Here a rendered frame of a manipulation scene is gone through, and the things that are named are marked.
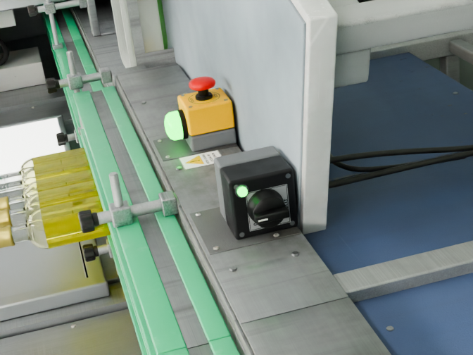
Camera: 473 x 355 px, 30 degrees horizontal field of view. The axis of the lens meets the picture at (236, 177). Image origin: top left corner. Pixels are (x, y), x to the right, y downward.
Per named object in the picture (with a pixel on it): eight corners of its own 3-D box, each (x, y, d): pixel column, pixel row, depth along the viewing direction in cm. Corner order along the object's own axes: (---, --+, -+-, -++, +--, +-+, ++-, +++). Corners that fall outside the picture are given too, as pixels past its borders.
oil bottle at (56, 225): (150, 212, 157) (29, 239, 152) (146, 184, 154) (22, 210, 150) (156, 226, 152) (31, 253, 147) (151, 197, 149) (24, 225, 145)
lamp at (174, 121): (183, 132, 136) (164, 136, 136) (179, 105, 134) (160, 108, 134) (189, 142, 132) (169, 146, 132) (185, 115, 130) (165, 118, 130)
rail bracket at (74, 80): (118, 122, 178) (56, 135, 175) (104, 42, 171) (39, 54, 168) (120, 127, 175) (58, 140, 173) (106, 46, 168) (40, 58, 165)
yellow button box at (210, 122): (228, 127, 139) (182, 136, 138) (222, 82, 136) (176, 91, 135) (240, 143, 133) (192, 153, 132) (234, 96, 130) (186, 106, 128)
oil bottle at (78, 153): (130, 163, 177) (22, 185, 173) (125, 137, 175) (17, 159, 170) (134, 174, 172) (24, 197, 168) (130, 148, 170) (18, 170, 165)
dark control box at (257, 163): (281, 199, 115) (219, 213, 113) (276, 143, 112) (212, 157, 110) (303, 227, 108) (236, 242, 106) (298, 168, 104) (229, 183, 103)
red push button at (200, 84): (188, 98, 134) (185, 77, 133) (214, 93, 135) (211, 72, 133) (194, 107, 130) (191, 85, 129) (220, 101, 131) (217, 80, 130)
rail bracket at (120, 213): (176, 203, 121) (79, 225, 119) (169, 155, 118) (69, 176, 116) (182, 216, 118) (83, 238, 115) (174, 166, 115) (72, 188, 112)
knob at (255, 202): (284, 218, 107) (293, 230, 104) (248, 226, 106) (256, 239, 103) (281, 184, 105) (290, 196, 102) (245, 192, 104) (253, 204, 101)
